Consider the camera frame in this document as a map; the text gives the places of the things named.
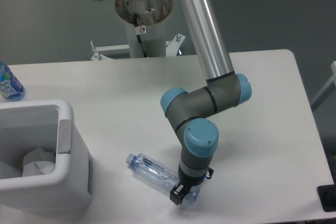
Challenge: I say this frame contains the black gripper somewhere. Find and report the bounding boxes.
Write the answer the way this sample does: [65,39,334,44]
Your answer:
[170,163,213,205]

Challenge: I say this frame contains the crushed clear plastic bottle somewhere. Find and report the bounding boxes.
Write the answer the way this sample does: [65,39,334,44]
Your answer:
[125,152,202,207]

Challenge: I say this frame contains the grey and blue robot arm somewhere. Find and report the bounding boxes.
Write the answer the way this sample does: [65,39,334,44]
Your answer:
[97,0,251,205]

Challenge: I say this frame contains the white plastic trash can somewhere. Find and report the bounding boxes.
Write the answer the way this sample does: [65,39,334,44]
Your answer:
[1,100,92,212]

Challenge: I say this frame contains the crumpled white paper in bin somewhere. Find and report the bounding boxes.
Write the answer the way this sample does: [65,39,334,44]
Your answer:
[22,147,56,177]

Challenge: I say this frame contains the black device at table edge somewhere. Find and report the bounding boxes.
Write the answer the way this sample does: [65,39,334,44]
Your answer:
[317,184,335,212]

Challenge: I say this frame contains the blue labelled water bottle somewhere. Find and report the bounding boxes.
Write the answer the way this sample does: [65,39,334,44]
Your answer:
[1,62,25,102]

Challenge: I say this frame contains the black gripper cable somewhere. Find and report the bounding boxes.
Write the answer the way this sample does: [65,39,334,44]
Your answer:
[133,13,148,58]

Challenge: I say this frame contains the white frame at right edge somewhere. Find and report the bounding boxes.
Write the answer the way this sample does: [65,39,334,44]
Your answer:
[310,61,335,112]

